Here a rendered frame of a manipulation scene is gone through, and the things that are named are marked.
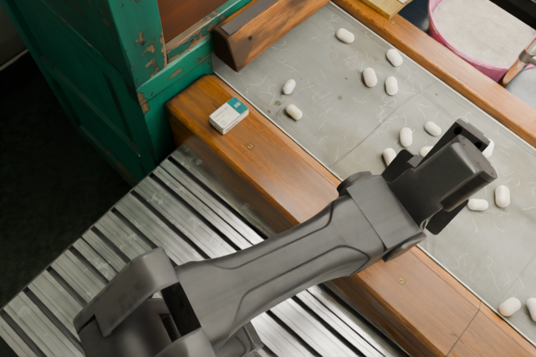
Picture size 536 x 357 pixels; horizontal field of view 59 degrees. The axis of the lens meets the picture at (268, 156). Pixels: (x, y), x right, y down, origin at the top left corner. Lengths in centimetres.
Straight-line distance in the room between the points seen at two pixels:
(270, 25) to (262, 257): 54
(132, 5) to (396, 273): 53
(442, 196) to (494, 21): 69
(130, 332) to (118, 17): 40
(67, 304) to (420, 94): 71
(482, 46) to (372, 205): 68
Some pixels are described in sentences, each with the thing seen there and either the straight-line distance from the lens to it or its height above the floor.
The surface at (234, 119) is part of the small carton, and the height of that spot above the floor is 78.
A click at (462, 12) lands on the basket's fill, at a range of 113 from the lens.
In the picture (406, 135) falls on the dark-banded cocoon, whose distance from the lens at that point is 85.
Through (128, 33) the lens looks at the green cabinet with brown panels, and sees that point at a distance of 68.
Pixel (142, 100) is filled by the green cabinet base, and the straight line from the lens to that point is 80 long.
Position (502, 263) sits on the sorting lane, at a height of 74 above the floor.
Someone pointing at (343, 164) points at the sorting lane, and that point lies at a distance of 82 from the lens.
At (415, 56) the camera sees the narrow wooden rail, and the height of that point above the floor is 75.
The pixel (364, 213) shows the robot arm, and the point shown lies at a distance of 44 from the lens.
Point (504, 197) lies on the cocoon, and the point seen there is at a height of 76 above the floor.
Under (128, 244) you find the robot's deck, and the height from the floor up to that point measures 67.
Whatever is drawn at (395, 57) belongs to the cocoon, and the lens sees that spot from 95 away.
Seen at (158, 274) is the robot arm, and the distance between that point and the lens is 35.
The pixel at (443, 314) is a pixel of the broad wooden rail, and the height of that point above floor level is 76.
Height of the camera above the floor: 145
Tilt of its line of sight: 62 degrees down
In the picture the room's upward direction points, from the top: 8 degrees clockwise
